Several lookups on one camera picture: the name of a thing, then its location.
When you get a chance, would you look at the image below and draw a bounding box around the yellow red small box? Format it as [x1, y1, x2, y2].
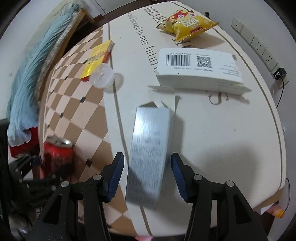
[80, 40, 114, 82]

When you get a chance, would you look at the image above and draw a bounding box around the grey white small box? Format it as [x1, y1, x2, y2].
[125, 85, 181, 209]

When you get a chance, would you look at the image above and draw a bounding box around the clear plastic cup lid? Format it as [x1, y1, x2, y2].
[89, 63, 123, 92]

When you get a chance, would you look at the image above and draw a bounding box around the black charger plug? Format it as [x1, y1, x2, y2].
[273, 67, 287, 81]

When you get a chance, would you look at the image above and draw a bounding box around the wooden bed frame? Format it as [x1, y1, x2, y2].
[36, 6, 96, 98]

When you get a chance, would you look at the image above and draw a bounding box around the red bed sheet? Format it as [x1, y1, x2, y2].
[9, 126, 40, 158]

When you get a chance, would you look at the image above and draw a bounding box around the checkered beige table mat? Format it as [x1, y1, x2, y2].
[40, 1, 287, 236]

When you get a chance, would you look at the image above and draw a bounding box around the red cola can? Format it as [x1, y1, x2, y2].
[41, 135, 74, 180]

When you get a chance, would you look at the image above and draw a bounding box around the light blue duvet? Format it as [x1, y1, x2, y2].
[6, 3, 79, 147]

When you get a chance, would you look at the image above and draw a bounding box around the yellow snack bag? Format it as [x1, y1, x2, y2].
[157, 10, 219, 42]

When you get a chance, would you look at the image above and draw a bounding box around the white barcode box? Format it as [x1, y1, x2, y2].
[156, 48, 251, 96]

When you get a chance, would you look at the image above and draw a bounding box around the white wall power strip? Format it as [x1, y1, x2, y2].
[231, 17, 281, 78]

